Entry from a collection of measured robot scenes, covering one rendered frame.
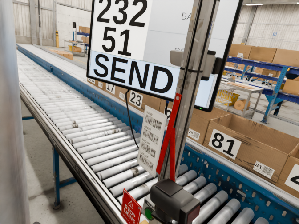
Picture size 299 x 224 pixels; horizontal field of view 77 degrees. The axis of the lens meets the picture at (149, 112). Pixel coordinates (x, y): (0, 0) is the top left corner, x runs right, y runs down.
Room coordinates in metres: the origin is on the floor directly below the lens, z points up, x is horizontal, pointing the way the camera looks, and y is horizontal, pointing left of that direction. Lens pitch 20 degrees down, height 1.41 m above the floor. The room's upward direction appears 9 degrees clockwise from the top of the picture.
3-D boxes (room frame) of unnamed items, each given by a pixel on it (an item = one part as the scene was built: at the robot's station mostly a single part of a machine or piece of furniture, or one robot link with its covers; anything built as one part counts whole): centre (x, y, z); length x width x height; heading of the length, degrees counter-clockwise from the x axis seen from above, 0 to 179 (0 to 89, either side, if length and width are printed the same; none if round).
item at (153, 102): (1.52, -0.03, 0.96); 0.39 x 0.29 x 0.17; 45
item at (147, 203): (0.42, -0.06, 0.95); 0.07 x 0.03 x 0.07; 45
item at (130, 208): (0.47, -0.01, 0.85); 0.16 x 0.01 x 0.13; 45
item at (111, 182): (0.90, -0.01, 0.72); 0.52 x 0.05 x 0.05; 135
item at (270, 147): (0.96, -0.59, 0.97); 0.39 x 0.29 x 0.17; 45
